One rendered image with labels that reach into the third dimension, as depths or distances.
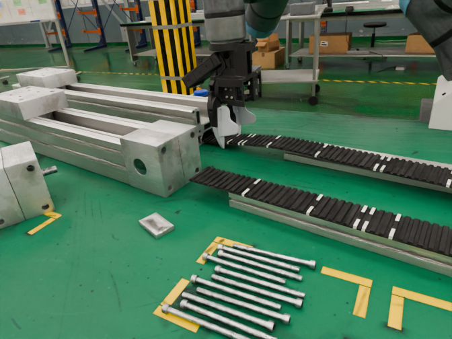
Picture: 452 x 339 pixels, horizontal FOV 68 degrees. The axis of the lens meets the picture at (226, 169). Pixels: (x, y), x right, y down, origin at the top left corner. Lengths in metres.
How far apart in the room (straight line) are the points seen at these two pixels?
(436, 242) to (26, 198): 0.57
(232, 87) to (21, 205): 0.41
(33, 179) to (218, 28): 0.40
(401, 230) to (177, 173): 0.35
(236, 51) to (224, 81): 0.06
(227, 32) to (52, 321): 0.50
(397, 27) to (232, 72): 7.50
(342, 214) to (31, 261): 0.41
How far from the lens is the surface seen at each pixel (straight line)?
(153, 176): 0.57
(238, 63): 0.65
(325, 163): 0.64
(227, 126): 0.68
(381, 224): 0.45
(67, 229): 0.57
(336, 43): 5.44
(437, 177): 0.59
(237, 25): 0.65
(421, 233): 0.45
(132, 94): 0.97
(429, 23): 0.93
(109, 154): 0.65
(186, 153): 0.59
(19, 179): 0.60
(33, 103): 0.88
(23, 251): 0.56
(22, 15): 6.51
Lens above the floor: 1.07
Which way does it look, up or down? 27 degrees down
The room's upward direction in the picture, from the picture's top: 5 degrees counter-clockwise
